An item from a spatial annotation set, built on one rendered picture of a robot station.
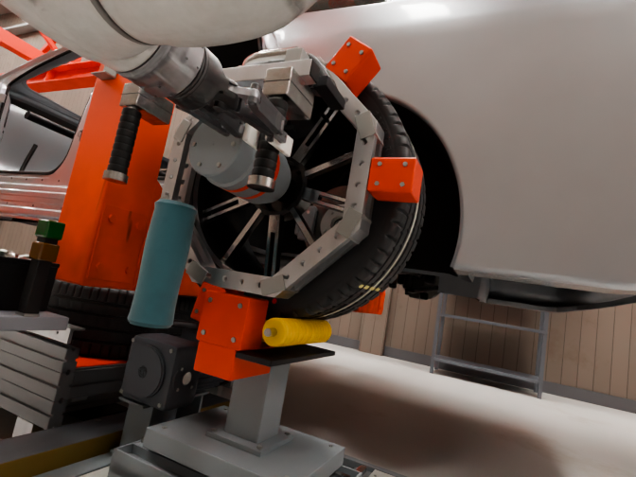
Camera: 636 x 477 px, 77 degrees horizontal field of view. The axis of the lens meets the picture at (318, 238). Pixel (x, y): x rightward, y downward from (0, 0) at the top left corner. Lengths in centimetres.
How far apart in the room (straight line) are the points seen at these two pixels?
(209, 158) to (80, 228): 52
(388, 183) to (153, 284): 50
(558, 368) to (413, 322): 157
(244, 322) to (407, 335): 435
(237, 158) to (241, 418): 62
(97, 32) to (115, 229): 86
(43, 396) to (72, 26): 114
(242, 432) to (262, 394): 10
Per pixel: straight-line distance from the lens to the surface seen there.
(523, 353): 504
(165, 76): 47
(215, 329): 89
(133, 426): 133
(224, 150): 79
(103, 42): 41
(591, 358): 511
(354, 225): 77
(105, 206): 119
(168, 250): 86
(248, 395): 105
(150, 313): 87
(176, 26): 33
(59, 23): 41
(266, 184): 62
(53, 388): 137
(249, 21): 30
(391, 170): 79
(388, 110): 94
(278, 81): 69
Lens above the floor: 60
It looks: 8 degrees up
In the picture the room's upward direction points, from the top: 10 degrees clockwise
